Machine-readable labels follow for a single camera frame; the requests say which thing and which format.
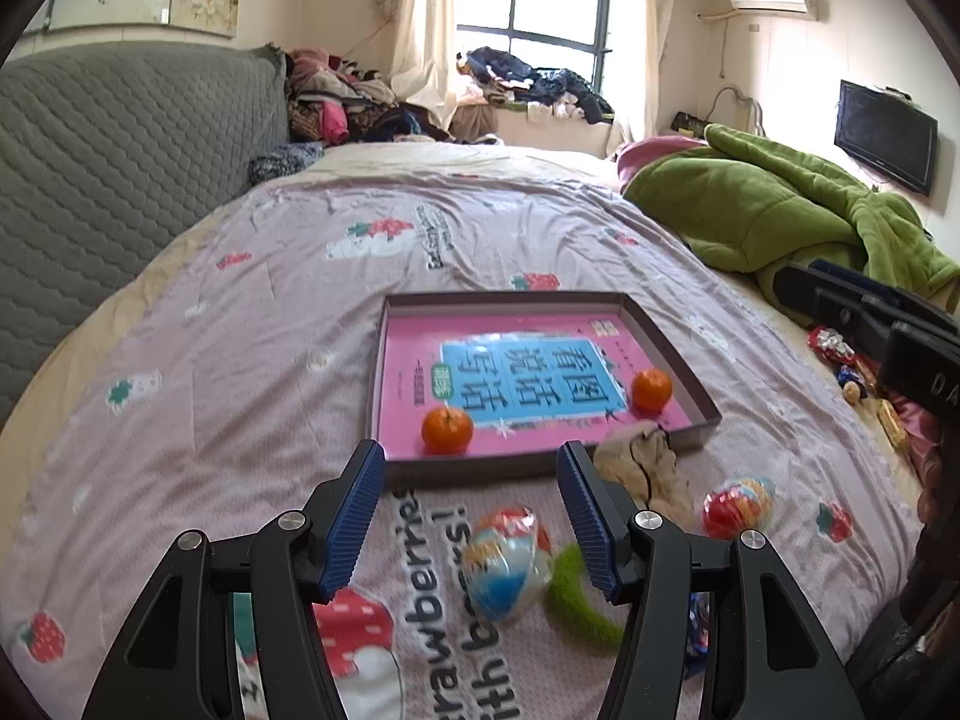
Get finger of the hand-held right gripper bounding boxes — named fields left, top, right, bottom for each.
left=811, top=259, right=886, bottom=295
left=772, top=264, right=901, bottom=361

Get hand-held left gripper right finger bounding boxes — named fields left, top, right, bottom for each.
left=556, top=441, right=871, bottom=720

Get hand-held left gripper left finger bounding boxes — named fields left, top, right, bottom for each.
left=81, top=439, right=388, bottom=720

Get green fuzzy ring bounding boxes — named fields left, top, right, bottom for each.
left=546, top=544, right=623, bottom=650

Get blue toy egg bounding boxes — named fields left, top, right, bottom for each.
left=461, top=506, right=554, bottom=622

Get blue cookie packet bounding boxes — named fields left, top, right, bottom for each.
left=686, top=592, right=713, bottom=680

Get shallow grey cardboard tray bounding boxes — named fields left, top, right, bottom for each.
left=361, top=290, right=722, bottom=487

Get person's right hand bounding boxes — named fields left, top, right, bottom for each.
left=916, top=427, right=950, bottom=522

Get red silver candy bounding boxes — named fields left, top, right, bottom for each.
left=808, top=326, right=856, bottom=361

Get yellow wrapped candy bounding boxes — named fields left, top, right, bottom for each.
left=874, top=397, right=912, bottom=451

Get crumpled beige wrapper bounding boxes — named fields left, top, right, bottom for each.
left=592, top=424, right=702, bottom=533

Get green fleece blanket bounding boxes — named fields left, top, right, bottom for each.
left=622, top=122, right=960, bottom=308

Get tangerine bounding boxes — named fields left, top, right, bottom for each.
left=421, top=405, right=475, bottom=455
left=631, top=367, right=673, bottom=412

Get black television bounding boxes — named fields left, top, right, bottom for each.
left=834, top=79, right=940, bottom=197

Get red wrapped toy egg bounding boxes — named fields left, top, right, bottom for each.
left=703, top=476, right=776, bottom=541

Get pink pillow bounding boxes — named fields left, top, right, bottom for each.
left=615, top=135, right=710, bottom=196

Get strawberry printed bed sheet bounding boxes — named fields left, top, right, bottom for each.
left=0, top=139, right=946, bottom=720

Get white air conditioner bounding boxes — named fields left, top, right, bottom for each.
left=729, top=0, right=818, bottom=22

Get dark clothes on windowsill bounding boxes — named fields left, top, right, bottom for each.
left=454, top=46, right=616, bottom=125

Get dark patterned cloth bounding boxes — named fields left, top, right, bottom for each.
left=247, top=141, right=327, bottom=185

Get window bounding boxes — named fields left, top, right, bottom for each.
left=456, top=0, right=620, bottom=91

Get grey quilted headboard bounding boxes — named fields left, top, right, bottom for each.
left=0, top=45, right=290, bottom=406

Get pile of clothes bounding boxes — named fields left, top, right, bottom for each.
left=285, top=47, right=458, bottom=145

